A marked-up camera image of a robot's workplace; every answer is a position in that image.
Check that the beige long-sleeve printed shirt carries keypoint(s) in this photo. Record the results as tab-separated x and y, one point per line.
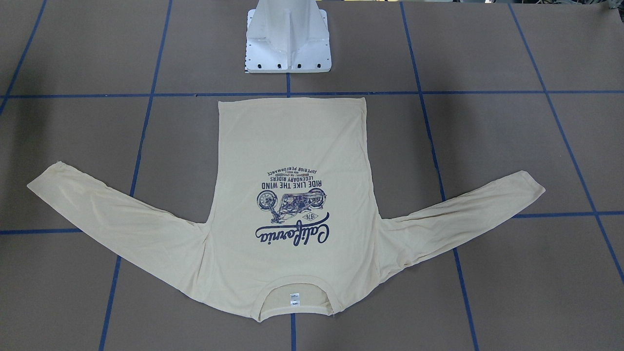
294	225

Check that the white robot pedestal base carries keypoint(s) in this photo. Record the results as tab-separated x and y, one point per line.
287	36

